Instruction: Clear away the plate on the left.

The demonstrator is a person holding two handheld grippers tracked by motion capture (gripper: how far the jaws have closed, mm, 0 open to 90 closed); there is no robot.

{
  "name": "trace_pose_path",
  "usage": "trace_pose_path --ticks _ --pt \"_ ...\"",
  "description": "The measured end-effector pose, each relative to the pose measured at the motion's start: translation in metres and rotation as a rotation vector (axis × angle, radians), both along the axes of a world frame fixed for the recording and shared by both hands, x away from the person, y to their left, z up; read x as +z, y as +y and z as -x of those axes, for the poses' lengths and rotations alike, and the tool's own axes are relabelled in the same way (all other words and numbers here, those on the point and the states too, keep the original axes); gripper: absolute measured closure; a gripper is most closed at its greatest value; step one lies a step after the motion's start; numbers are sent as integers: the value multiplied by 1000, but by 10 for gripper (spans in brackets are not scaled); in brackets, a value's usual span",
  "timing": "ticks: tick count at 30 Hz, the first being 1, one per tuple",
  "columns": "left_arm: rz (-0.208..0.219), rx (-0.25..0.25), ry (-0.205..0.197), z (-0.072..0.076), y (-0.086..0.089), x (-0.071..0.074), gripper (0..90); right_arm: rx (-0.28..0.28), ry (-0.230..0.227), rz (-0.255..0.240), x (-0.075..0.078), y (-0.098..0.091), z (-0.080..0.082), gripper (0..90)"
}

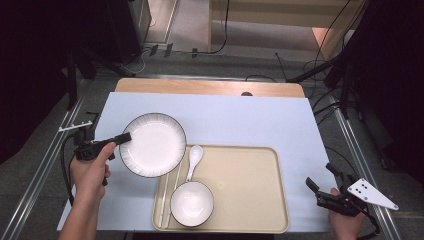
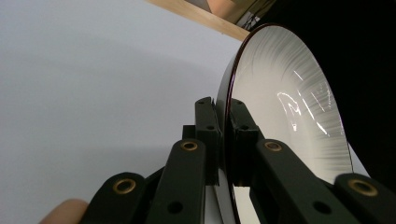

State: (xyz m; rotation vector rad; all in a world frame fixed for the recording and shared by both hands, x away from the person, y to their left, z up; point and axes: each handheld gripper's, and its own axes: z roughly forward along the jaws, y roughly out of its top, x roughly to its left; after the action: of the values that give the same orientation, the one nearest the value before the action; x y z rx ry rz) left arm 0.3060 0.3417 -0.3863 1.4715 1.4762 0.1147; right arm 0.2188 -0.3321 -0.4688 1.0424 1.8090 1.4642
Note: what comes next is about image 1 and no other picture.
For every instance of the person's right hand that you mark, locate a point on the person's right hand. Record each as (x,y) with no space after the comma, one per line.
(345,226)

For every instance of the light wooden furniture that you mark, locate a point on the light wooden furniture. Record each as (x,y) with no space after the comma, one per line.
(283,13)

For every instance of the white plate with dark rim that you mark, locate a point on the white plate with dark rim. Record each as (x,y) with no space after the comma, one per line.
(153,145)

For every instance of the white bowl with dark rim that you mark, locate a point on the white bowl with dark rim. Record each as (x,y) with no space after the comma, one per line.
(191,204)

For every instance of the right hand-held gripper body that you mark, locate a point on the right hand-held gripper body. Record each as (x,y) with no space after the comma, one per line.
(350,200)

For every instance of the white ceramic spoon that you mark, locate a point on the white ceramic spoon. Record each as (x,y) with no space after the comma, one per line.
(195,156)

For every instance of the black curtain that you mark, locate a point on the black curtain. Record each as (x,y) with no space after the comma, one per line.
(390,83)
(33,66)

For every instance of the white chopstick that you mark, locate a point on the white chopstick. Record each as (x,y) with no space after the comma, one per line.
(163,203)
(173,196)

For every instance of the metal floor rail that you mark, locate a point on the metal floor rail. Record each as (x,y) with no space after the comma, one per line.
(360,156)
(40,170)

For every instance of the black cabinet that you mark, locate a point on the black cabinet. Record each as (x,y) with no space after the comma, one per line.
(128,30)

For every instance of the black stand leg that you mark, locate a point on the black stand leg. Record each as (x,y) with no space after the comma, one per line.
(310,71)

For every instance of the beige plastic tray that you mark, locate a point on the beige plastic tray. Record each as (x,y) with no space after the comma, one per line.
(246,190)

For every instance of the person's left hand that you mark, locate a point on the person's left hand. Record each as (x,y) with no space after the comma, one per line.
(88,176)

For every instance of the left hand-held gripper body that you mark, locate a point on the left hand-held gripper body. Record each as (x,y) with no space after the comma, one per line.
(88,150)

